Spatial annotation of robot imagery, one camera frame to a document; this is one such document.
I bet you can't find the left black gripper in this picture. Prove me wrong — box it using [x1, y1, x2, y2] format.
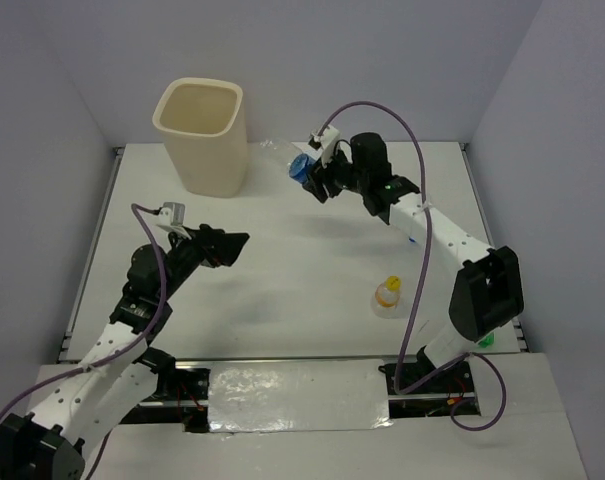
[158, 223, 249, 301]

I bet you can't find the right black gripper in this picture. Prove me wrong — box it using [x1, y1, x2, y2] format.
[304, 143, 368, 203]

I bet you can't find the clear bottle large blue label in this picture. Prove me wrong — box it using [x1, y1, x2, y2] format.
[260, 139, 316, 184]

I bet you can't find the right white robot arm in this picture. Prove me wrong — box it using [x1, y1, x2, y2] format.
[289, 133, 524, 391]

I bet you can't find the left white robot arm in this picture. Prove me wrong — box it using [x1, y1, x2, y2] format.
[0, 224, 250, 479]

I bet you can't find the beige plastic bin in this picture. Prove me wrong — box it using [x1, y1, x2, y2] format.
[152, 77, 249, 198]

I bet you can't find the clear bottle yellow cap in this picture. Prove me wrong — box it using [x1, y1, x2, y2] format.
[371, 275, 403, 319]

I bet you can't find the silver reflective sheet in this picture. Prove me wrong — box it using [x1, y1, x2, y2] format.
[208, 359, 392, 434]

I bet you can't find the green plastic bottle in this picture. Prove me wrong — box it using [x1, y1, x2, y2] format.
[478, 332, 495, 348]

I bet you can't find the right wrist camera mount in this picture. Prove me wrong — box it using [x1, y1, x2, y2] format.
[308, 125, 341, 166]

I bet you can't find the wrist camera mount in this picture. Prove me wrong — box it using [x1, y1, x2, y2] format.
[155, 202, 190, 239]
[308, 125, 341, 166]

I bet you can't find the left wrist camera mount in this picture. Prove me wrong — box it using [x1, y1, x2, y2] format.
[155, 202, 190, 239]

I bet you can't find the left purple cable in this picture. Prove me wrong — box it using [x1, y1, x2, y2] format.
[0, 203, 176, 480]

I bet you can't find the purple cable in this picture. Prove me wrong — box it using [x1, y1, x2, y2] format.
[315, 101, 507, 432]
[0, 203, 176, 480]

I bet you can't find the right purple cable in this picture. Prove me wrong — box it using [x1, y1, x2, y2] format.
[315, 101, 507, 432]

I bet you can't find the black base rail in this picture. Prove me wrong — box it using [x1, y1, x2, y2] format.
[122, 358, 479, 434]

